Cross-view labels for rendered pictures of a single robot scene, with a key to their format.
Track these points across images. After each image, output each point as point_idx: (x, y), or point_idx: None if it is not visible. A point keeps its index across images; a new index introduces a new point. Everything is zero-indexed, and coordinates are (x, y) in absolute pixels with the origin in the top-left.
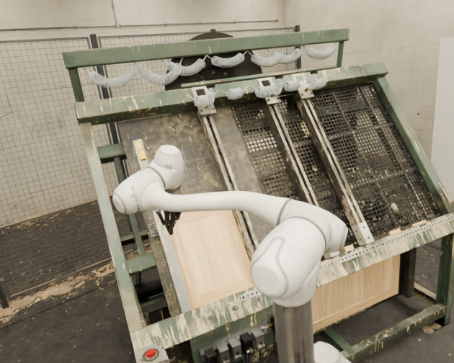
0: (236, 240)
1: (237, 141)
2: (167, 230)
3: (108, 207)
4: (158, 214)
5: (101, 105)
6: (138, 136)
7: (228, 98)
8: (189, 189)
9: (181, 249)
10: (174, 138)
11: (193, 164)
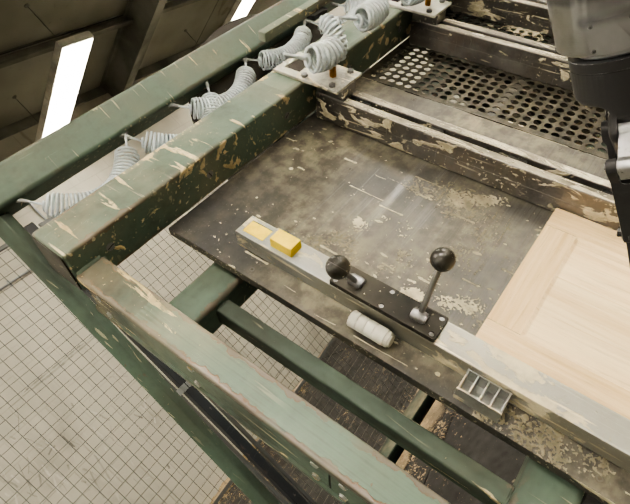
0: None
1: (441, 111)
2: None
3: (315, 421)
4: None
5: (106, 198)
6: (239, 223)
7: (364, 30)
8: (451, 246)
9: (604, 388)
10: (318, 180)
11: (406, 197)
